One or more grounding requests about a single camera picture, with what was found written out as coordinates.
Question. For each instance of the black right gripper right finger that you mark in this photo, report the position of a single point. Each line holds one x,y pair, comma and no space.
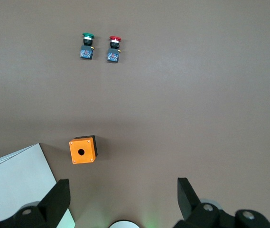
189,204

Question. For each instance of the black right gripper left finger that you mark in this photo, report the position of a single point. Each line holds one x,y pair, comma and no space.
54,204

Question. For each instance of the red mushroom push button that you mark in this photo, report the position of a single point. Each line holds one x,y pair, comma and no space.
113,55

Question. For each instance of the white drawer cabinet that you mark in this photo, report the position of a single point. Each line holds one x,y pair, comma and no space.
13,175

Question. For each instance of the green mushroom push button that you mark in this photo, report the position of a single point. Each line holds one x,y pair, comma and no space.
86,51

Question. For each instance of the brown table cover mat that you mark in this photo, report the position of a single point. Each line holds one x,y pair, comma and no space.
172,95

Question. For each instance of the orange button enclosure box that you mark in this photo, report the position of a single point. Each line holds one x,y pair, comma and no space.
82,145

